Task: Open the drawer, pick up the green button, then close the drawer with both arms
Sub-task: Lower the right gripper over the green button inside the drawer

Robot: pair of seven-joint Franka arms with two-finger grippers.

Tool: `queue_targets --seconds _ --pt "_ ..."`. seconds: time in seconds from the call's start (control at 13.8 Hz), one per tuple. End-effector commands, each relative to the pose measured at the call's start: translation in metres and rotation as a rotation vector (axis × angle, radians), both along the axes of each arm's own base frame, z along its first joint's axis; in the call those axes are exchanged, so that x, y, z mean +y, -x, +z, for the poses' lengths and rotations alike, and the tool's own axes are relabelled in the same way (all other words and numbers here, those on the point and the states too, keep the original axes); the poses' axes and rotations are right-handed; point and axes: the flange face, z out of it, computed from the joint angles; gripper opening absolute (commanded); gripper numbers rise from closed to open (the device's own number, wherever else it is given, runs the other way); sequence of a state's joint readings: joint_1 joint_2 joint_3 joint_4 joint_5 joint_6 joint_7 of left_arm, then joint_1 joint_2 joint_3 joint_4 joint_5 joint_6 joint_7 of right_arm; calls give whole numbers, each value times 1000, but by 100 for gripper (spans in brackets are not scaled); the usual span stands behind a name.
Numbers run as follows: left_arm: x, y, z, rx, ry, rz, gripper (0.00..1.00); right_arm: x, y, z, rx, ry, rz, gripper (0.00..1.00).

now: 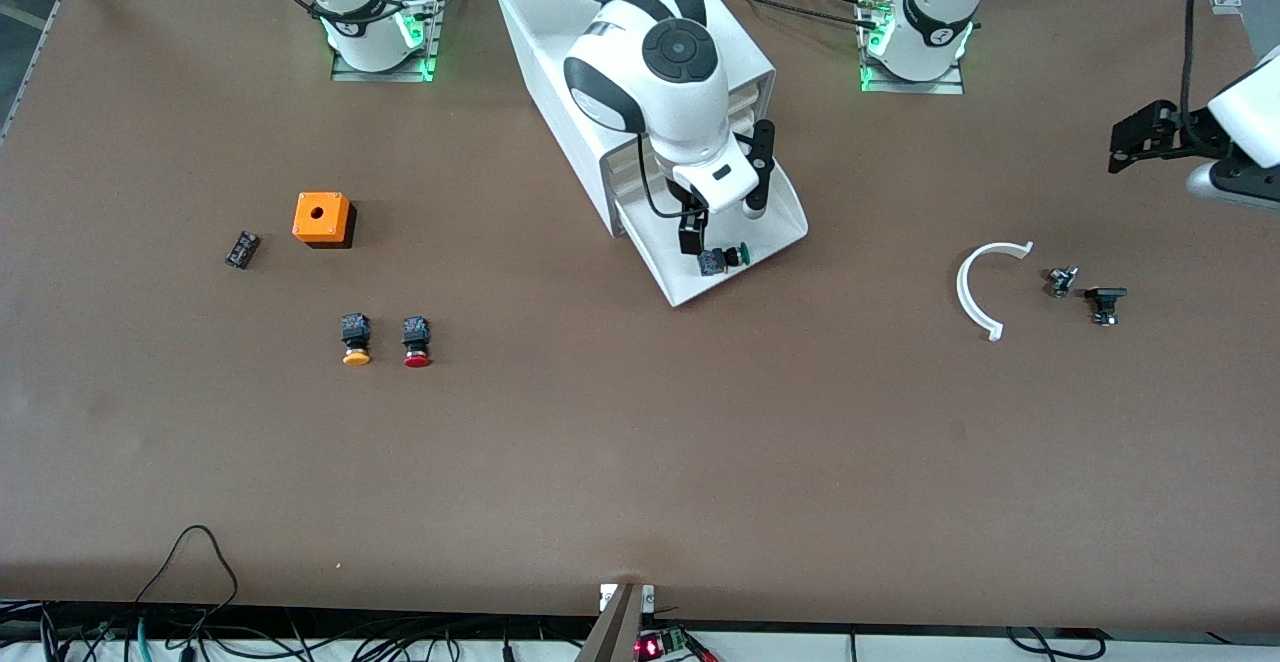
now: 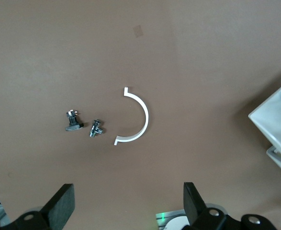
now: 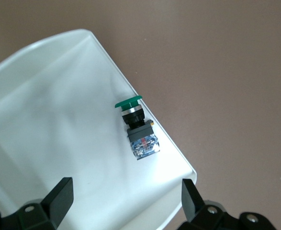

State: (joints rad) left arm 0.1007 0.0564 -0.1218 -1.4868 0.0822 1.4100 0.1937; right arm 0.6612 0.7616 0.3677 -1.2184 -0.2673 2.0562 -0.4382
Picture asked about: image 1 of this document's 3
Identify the green push button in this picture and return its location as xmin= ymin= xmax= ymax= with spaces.
xmin=699 ymin=244 xmax=752 ymax=279

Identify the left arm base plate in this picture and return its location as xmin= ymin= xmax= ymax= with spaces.
xmin=858 ymin=0 xmax=967 ymax=96

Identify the beige camera mount bar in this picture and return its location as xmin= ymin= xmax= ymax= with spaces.
xmin=575 ymin=582 xmax=644 ymax=662

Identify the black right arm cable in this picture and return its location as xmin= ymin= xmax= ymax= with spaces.
xmin=240 ymin=0 xmax=706 ymax=223

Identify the white drawer cabinet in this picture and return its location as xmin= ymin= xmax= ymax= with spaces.
xmin=493 ymin=0 xmax=777 ymax=239

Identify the black looped cable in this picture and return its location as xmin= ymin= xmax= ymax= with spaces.
xmin=130 ymin=524 xmax=241 ymax=643

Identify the red push button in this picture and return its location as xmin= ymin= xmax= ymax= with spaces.
xmin=401 ymin=316 xmax=433 ymax=370

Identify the orange button enclosure box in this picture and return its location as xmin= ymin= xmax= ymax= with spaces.
xmin=292 ymin=192 xmax=358 ymax=250

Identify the small black plastic part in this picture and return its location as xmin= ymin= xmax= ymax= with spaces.
xmin=1084 ymin=286 xmax=1129 ymax=327

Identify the circuit board with red light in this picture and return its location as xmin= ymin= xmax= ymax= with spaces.
xmin=635 ymin=625 xmax=716 ymax=662

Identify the yellow push button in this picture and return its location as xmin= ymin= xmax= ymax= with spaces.
xmin=340 ymin=312 xmax=373 ymax=368

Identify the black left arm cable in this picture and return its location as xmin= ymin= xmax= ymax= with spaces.
xmin=1180 ymin=0 xmax=1207 ymax=128

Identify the white curved plastic piece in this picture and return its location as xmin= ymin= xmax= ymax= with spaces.
xmin=956 ymin=240 xmax=1035 ymax=343

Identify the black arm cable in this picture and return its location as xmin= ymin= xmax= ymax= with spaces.
xmin=240 ymin=0 xmax=706 ymax=223
xmin=1180 ymin=0 xmax=1207 ymax=128

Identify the black cable on table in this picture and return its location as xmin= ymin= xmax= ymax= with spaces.
xmin=705 ymin=0 xmax=891 ymax=33

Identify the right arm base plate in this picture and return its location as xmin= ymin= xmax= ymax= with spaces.
xmin=330 ymin=0 xmax=446 ymax=83

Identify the white mount bracket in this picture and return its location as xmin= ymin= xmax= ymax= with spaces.
xmin=598 ymin=583 xmax=657 ymax=614

